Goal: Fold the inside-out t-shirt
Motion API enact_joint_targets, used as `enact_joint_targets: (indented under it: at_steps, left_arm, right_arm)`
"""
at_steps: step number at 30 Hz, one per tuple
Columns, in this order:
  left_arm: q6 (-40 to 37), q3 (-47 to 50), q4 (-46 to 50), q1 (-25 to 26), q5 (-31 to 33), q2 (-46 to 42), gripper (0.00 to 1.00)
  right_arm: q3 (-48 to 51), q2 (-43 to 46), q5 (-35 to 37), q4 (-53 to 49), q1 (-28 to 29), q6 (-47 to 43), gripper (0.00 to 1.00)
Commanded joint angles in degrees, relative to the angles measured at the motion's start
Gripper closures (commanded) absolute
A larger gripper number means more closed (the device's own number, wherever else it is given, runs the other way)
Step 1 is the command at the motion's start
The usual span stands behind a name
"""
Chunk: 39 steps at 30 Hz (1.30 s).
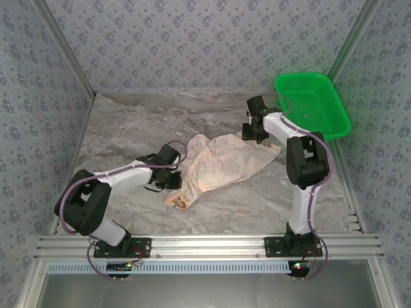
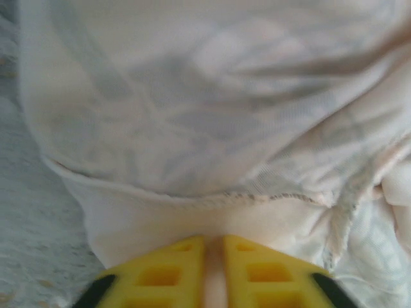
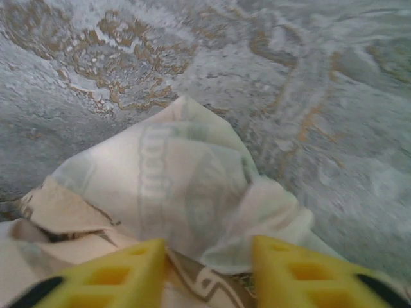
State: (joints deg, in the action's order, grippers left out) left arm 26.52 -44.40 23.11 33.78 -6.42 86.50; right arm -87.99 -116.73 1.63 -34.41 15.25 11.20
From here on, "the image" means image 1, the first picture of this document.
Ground aluminium frame leg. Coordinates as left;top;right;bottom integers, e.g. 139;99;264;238
369;258;398;308
17;259;49;308

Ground white slotted cable duct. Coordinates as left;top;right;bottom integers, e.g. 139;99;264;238
47;260;292;275

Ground aluminium corner post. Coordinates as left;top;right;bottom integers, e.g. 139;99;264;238
31;0;98;99
326;0;385;81

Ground green plastic basket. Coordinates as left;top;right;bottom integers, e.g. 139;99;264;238
274;73;352;143

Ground aluminium table side rail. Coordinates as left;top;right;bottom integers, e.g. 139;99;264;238
329;139;369;235

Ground small circuit board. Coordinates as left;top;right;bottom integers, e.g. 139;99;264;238
107;262;134;273
288;261;314;277

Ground grey metal sheet panel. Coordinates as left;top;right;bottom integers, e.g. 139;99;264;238
38;272;383;308

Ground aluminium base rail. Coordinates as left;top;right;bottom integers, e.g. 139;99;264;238
33;234;385;260

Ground peach printed t-shirt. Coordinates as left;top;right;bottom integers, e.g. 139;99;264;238
164;133;280;212

